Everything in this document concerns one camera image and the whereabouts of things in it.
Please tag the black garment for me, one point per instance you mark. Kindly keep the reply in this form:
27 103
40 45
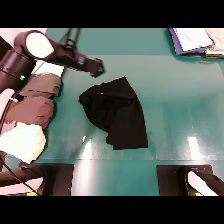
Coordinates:
116 110

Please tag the pink garment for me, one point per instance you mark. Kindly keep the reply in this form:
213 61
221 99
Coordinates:
6 127

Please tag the folded white garment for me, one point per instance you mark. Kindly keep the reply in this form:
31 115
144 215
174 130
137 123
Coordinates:
193 38

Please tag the purple garment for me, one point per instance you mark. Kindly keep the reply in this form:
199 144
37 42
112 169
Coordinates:
176 46

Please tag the grey-brown garment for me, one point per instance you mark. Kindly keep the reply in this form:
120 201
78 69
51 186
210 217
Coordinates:
43 85

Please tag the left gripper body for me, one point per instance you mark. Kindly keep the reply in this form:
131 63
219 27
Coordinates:
93 66

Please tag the small white garment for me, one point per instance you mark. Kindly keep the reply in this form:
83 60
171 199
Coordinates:
51 68

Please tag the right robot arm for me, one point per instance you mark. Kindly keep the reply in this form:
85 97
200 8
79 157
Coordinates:
206 181

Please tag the red-brown garment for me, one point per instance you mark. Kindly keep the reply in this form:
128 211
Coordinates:
33 111

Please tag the large white garment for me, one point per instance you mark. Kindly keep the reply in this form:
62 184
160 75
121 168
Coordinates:
23 141

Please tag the beige garment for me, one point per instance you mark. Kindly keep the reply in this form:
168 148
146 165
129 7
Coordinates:
216 41

